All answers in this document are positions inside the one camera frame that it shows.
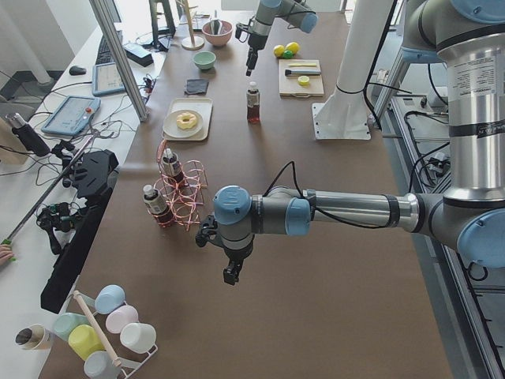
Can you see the yellow cup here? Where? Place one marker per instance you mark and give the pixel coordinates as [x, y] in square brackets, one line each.
[84, 341]

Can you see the paper cup with steel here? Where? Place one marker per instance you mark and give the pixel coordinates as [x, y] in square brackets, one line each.
[34, 337]

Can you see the glazed yellow donut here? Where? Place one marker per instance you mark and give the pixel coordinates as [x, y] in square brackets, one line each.
[186, 120]

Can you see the grey folded cloth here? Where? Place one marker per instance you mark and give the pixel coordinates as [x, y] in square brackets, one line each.
[196, 86]

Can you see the black gripper device with cables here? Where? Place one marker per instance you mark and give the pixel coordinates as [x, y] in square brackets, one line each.
[58, 217]

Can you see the mint green bowl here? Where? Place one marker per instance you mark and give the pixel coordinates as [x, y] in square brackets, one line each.
[204, 60]

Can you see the white cup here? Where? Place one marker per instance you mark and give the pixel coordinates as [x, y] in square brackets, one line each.
[138, 337]

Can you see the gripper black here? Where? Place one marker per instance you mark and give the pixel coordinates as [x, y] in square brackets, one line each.
[235, 256]
[255, 42]

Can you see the half lemon slice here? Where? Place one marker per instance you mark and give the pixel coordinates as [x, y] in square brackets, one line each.
[303, 80]

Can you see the pink bowl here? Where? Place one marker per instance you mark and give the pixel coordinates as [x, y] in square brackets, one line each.
[221, 37]

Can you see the white round plate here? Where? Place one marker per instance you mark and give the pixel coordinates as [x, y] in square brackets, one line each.
[170, 128]

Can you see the yellow lemon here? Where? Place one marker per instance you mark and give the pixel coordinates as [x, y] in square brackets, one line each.
[279, 50]
[293, 47]

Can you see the teach pendant tablet rear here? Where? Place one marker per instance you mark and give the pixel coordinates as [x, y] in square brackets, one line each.
[106, 80]

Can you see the black foam case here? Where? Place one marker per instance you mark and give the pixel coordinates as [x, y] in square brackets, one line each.
[71, 233]

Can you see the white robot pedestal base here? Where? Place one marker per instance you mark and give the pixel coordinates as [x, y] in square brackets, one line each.
[344, 115]

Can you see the bamboo cutting board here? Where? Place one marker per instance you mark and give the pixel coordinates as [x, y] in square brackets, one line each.
[288, 86]

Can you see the cream serving tray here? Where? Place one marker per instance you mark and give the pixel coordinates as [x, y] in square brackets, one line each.
[202, 105]

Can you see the blue cup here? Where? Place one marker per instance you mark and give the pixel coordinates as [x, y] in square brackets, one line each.
[109, 299]

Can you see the green handled reacher grabber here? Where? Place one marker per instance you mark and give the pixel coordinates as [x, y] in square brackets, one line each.
[94, 134]

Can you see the steel ice scoop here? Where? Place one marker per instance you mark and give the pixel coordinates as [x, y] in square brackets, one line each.
[215, 25]

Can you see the lower yellow lemon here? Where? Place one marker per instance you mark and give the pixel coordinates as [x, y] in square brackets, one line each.
[279, 50]

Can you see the copper wire bottle rack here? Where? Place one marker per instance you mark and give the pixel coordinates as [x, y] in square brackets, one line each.
[185, 198]

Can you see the upper yellow lemon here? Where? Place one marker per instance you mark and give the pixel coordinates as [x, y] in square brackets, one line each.
[293, 47]

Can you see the mint cup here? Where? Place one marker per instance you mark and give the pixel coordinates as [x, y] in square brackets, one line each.
[66, 323]

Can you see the green lime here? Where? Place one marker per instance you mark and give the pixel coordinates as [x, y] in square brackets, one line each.
[287, 54]

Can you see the tea bottle rack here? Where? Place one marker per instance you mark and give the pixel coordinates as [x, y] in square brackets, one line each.
[157, 206]
[172, 165]
[253, 103]

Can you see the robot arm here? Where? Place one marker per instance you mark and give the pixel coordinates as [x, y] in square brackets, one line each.
[296, 14]
[468, 36]

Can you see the grey cup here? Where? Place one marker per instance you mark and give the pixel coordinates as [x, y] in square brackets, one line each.
[98, 365]

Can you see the black keyboard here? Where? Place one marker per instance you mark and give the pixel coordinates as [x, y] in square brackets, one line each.
[104, 54]

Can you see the pink cup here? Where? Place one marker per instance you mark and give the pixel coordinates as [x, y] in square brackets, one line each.
[120, 317]

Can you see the aluminium frame post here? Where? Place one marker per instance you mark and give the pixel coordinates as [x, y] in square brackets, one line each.
[106, 24]

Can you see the tea bottle rack front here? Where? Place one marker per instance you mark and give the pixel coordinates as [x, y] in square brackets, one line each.
[157, 206]

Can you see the black flashlight tool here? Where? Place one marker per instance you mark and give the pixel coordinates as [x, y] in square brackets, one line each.
[29, 138]

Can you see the person's right hand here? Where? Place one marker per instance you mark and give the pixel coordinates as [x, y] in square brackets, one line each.
[6, 254]

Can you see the yellow plastic knife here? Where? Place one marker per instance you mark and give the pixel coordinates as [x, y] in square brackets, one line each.
[301, 63]

